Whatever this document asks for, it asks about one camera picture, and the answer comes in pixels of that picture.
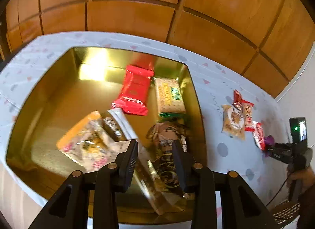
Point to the red sesame bar packet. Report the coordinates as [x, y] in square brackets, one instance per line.
[247, 113]

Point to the purple snack packet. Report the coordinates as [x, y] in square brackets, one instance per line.
[269, 141]

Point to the long white gold snack packet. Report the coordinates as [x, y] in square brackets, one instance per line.
[147, 174]

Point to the black gold snack packet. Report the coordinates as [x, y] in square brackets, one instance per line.
[167, 170]

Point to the person's right forearm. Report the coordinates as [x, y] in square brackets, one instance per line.
[307, 209]

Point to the red white wafer packet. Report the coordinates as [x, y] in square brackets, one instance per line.
[259, 135]

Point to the red patterned snack packet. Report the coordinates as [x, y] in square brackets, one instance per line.
[237, 99]

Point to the gold tin box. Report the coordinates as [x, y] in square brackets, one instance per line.
[61, 101]

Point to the red square snack packet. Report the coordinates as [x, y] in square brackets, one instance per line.
[134, 91]

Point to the green-edged cracker packet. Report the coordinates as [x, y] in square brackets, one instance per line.
[169, 98]

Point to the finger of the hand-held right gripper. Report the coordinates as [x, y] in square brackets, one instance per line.
[270, 151]

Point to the person's right hand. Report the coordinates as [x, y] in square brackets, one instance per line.
[306, 177]

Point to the brown white snack packet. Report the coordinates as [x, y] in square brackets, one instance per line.
[165, 131]

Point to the wicker chair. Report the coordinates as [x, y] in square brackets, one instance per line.
[286, 213]

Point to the clear yellow pastry packet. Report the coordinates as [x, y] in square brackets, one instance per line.
[86, 140]

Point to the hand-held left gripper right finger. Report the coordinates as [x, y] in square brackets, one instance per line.
[178, 163]

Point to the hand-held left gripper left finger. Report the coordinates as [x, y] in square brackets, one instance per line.
[129, 163]

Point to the tan round-label snack packet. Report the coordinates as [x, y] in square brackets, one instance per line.
[233, 123]

